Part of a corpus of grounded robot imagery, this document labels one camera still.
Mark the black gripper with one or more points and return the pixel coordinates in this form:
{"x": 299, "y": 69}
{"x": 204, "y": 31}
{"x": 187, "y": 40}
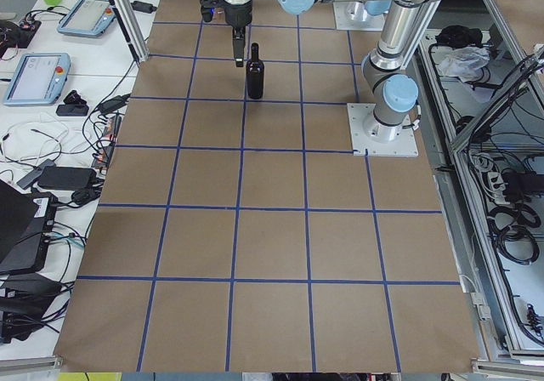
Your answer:
{"x": 237, "y": 15}

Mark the dark glass wine bottle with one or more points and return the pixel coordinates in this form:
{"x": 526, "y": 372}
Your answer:
{"x": 255, "y": 74}

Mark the black power adapter brick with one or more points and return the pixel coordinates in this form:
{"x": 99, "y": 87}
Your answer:
{"x": 143, "y": 7}

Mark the upper blue teach pendant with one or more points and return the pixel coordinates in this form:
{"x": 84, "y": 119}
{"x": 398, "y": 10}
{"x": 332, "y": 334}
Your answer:
{"x": 88, "y": 18}

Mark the blue teach pendant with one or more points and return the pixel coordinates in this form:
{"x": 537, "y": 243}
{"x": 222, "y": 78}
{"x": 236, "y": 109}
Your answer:
{"x": 88, "y": 18}
{"x": 38, "y": 79}

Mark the black small stand device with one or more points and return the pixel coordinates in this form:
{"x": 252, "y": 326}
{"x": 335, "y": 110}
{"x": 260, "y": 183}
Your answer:
{"x": 74, "y": 105}

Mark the lower blue teach pendant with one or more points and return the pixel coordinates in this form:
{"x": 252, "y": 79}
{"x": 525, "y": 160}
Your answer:
{"x": 38, "y": 79}

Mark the crumpled white cloth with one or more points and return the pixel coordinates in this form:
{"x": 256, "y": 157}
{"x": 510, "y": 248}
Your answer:
{"x": 464, "y": 63}

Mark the large black power brick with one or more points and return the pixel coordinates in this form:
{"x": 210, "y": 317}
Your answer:
{"x": 66, "y": 178}

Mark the black electronics box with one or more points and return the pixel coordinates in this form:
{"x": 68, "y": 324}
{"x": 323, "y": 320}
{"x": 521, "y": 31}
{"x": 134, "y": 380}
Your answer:
{"x": 30, "y": 252}

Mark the black laptop computer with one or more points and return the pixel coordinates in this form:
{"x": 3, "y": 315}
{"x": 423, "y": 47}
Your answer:
{"x": 17, "y": 211}

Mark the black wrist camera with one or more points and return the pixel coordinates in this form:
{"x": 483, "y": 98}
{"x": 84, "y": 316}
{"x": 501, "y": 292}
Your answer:
{"x": 208, "y": 8}

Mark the aluminium frame post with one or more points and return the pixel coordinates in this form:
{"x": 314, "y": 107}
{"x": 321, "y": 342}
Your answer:
{"x": 130, "y": 28}

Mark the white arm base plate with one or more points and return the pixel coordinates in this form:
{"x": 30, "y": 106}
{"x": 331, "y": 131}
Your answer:
{"x": 371, "y": 138}
{"x": 351, "y": 16}

